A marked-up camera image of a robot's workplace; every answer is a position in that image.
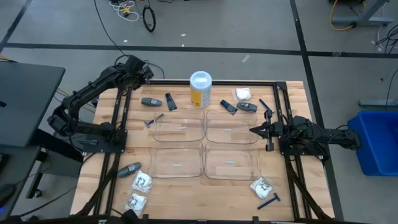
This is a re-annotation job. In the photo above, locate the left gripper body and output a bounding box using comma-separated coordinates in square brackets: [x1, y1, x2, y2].
[124, 54, 155, 85]

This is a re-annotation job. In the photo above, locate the long black floor cable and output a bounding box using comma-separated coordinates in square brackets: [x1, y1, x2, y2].
[93, 0, 165, 79]

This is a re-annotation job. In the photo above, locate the black coiled floor cable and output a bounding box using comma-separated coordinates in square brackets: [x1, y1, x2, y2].
[142, 5, 157, 33]

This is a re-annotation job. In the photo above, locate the white vanity pack bag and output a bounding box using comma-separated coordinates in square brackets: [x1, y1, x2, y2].
[131, 170, 154, 194]
[124, 192, 148, 216]
[249, 176, 275, 200]
[233, 86, 252, 102]

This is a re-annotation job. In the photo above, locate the yellow floor cable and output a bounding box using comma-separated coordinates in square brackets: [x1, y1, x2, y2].
[329, 0, 355, 32]

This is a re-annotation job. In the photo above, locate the blue disposable razor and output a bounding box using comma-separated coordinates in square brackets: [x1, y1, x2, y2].
[259, 98, 275, 115]
[257, 192, 281, 210]
[144, 113, 165, 129]

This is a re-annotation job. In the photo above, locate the white cable bundle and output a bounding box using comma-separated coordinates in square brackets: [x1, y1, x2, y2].
[108, 0, 140, 22]

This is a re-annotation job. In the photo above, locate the blue plastic tub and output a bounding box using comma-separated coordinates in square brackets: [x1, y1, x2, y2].
[347, 110, 398, 177]

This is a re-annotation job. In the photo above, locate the black cable bundle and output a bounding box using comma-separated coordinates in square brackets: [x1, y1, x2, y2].
[374, 24, 398, 54]

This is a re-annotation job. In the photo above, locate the black desk base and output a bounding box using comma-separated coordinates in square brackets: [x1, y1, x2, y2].
[24, 128, 85, 200]

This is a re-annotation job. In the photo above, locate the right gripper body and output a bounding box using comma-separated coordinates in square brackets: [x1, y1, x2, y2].
[265, 109, 284, 152]

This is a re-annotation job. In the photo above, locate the dark blue squeeze tube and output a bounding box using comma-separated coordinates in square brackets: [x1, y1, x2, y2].
[164, 92, 178, 112]
[220, 99, 239, 116]

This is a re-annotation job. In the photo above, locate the grey desk top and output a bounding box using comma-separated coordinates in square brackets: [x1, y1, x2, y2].
[0, 62, 66, 147]

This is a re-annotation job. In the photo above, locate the grey metal table stand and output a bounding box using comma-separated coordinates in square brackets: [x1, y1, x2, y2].
[331, 0, 394, 27]

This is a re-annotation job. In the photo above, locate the white wipes canister yellow label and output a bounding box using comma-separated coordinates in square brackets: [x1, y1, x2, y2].
[189, 70, 213, 109]

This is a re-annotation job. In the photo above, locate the clear plastic bin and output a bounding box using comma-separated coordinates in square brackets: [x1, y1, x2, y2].
[152, 108, 206, 143]
[204, 142, 262, 181]
[147, 141, 205, 179]

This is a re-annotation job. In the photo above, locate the clear bin Vanity Pack label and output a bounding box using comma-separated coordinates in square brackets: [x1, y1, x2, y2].
[205, 109, 259, 145]

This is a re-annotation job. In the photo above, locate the grey metal foot bar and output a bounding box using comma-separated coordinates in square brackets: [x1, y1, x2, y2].
[358, 98, 398, 108]

